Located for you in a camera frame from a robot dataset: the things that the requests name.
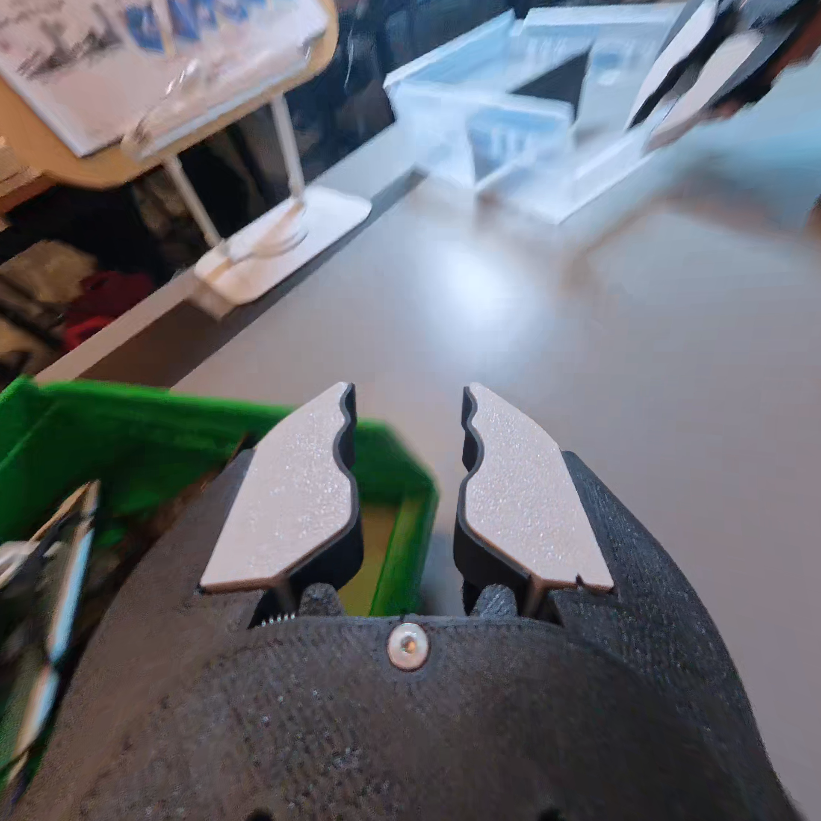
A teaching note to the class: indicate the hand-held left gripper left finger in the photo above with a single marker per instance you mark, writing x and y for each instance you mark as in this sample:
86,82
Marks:
282,507

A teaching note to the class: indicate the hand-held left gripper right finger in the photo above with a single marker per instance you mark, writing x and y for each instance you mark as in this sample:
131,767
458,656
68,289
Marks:
526,507

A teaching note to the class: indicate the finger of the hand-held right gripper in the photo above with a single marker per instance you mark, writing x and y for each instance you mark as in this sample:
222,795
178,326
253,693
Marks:
712,83
673,64

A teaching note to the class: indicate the green plastic storage bin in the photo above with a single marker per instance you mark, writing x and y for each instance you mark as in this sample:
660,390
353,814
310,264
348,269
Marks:
128,436

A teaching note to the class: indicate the clear plastic storage bin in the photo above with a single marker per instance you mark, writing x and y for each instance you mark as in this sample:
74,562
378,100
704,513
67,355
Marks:
449,128

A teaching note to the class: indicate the black multi-port usb hub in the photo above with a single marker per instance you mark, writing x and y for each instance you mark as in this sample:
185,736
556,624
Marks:
32,596

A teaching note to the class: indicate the black bin divider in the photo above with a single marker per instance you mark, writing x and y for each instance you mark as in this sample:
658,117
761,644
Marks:
558,80

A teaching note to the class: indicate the red bag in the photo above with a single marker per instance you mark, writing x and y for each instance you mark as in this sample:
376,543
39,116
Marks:
109,301

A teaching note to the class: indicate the instruction sheet on stand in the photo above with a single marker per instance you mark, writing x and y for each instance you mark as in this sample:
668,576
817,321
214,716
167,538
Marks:
288,224

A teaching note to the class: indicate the printed instruction sheet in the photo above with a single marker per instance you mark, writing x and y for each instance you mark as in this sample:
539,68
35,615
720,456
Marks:
96,83

